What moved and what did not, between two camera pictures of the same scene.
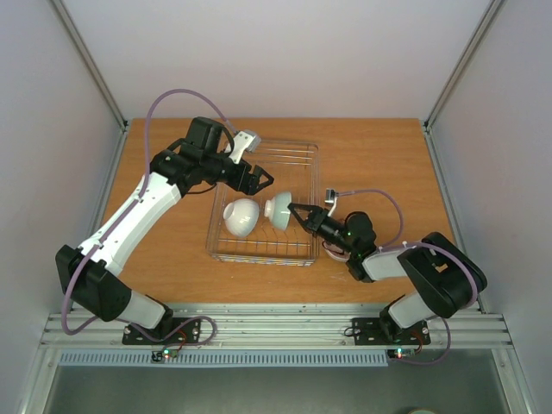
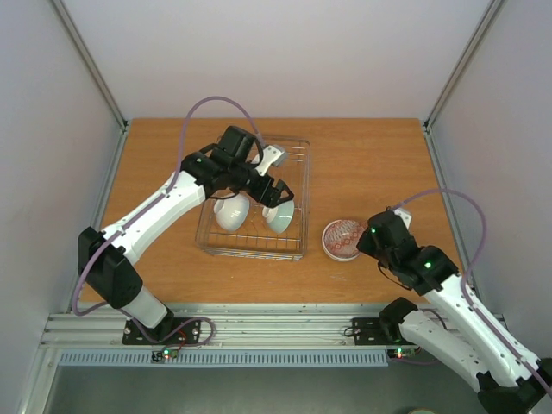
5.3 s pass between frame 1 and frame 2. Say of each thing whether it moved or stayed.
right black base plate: stayed
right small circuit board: stayed
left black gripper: moved
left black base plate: stayed
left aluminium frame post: stayed
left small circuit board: stayed
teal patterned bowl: stayed
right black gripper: moved
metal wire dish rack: moved
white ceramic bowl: moved
